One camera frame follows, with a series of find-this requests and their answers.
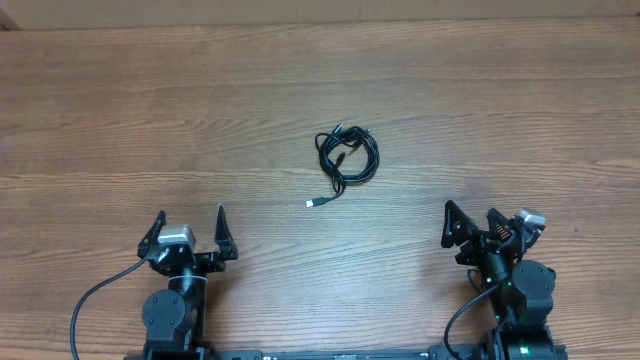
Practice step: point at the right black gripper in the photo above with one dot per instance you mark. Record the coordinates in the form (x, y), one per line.
(484, 242)

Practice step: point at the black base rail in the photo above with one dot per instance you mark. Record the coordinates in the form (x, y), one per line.
(345, 355)

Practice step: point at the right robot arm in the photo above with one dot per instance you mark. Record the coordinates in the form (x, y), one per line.
(520, 291)

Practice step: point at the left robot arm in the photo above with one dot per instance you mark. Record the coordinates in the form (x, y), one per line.
(175, 317)

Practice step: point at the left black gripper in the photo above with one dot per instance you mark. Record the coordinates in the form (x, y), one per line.
(215, 262)

